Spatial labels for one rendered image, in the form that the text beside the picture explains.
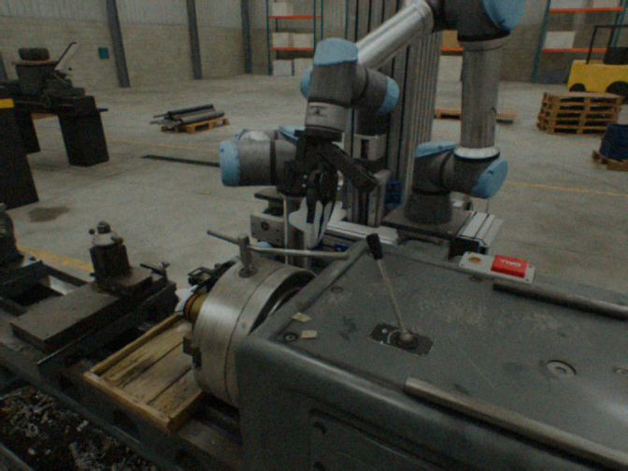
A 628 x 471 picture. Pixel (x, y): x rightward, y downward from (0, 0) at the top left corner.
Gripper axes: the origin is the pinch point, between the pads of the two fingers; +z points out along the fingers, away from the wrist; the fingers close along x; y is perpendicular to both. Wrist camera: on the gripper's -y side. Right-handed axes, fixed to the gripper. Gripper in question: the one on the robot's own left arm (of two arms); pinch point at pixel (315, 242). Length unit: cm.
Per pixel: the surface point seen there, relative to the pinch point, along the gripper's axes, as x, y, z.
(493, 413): 17.7, -35.1, 11.1
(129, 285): -13, 64, 28
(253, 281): 2.2, 10.8, 10.2
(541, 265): -322, -43, 29
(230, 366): 9.4, 8.2, 24.5
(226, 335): 8.9, 10.3, 19.4
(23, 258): -17, 127, 35
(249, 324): 7.7, 6.6, 16.3
